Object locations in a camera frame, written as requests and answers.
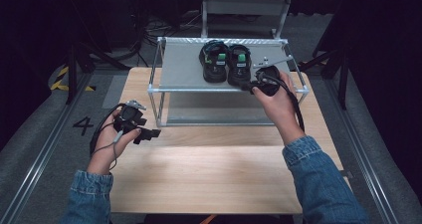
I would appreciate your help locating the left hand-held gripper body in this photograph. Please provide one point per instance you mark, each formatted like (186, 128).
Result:
(129, 117)

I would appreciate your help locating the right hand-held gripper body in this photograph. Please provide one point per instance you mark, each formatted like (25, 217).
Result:
(267, 79)

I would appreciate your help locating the grey two-tier shoe rack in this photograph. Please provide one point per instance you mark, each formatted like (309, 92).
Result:
(185, 68)

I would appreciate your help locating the person's right hand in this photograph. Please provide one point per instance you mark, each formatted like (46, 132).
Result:
(275, 106)

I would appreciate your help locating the person's left hand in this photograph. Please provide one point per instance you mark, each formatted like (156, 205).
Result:
(106, 147)

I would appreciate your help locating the black tripod stand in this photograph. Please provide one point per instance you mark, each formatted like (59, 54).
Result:
(74, 71)
(341, 71)

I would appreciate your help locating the grey metal stand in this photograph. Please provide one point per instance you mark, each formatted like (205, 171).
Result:
(245, 6)

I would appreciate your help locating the yellow black floor tape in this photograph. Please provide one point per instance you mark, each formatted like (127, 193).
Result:
(61, 83)

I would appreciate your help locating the aluminium floor rail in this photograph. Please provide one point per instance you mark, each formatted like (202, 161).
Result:
(378, 187)
(40, 161)

